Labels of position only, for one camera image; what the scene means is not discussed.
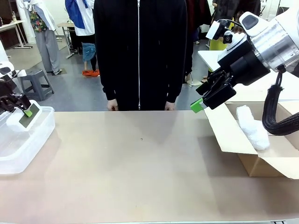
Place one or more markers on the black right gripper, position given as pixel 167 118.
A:
pixel 247 65

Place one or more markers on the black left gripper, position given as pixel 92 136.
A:
pixel 7 88

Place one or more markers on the unwrapped white digital clock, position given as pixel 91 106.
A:
pixel 31 119

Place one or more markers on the narrow bubble-wrapped clock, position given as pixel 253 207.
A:
pixel 244 115

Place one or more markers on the wide bubble-wrapped clock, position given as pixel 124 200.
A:
pixel 259 137

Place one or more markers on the person's left forearm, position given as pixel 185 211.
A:
pixel 175 79

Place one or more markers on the person's right forearm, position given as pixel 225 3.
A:
pixel 107 79

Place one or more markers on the person's left hand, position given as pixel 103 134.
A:
pixel 170 106

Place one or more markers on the person's right hand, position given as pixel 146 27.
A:
pixel 112 105

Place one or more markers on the grey plastic stool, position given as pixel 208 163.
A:
pixel 35 82

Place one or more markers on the white side table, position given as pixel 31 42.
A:
pixel 252 93

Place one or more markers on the clear plastic bin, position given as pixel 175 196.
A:
pixel 23 147

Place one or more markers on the yellow garment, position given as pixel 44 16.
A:
pixel 217 44

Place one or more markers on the brown cardboard box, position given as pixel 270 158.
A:
pixel 233 130

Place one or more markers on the mannequin with floral shirt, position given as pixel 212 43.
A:
pixel 44 35

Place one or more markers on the white background table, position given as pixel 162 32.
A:
pixel 14 25

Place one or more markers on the orange shoes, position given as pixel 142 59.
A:
pixel 90 73

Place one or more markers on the dark plaid jacket mannequin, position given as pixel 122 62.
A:
pixel 231 7

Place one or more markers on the person in black hoodie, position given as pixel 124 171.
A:
pixel 140 51

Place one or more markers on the blue denim garment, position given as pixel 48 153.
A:
pixel 88 52

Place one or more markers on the small wooden background desk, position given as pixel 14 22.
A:
pixel 66 30

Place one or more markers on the white and blue garment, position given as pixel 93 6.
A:
pixel 79 18

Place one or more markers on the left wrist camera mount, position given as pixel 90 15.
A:
pixel 21 72

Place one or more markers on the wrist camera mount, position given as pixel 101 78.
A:
pixel 229 35
pixel 21 72

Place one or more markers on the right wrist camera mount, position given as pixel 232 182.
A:
pixel 229 35

